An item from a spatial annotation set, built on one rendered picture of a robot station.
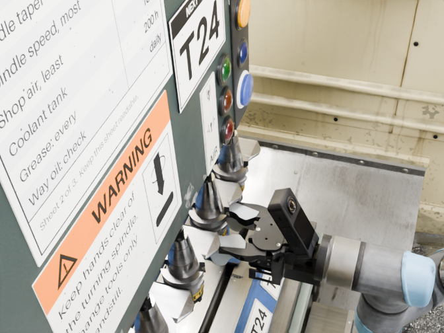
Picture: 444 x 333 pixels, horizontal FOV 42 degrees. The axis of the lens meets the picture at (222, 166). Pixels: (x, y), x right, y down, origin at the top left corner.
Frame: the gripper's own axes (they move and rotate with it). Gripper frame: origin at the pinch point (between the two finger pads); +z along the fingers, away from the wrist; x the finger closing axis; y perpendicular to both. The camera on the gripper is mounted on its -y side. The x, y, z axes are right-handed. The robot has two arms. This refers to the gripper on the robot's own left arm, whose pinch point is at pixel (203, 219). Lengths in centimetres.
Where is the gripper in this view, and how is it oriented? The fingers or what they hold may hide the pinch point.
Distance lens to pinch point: 91.5
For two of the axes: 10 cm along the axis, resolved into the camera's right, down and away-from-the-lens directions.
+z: -9.5, -2.0, 2.5
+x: 3.2, -6.5, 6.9
